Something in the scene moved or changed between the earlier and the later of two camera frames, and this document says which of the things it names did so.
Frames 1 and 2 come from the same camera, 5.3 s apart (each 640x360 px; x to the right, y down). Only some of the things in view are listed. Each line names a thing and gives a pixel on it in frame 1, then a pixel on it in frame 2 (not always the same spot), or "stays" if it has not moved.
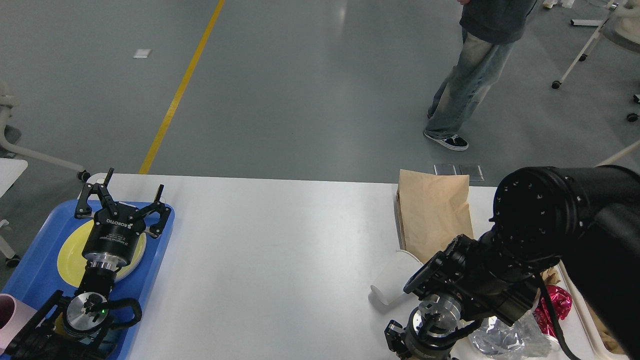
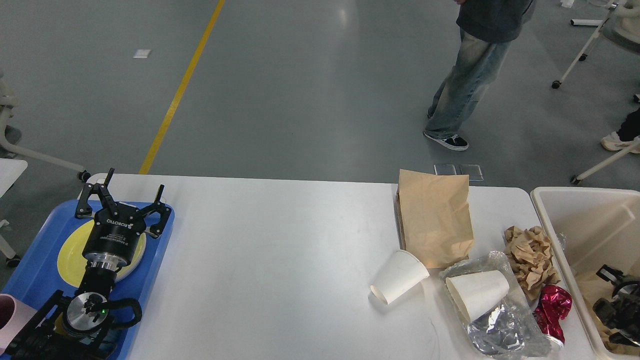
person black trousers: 549,3 → 630,128
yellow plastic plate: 71,262 stays
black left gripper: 112,242 stays
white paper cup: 392,282 stays
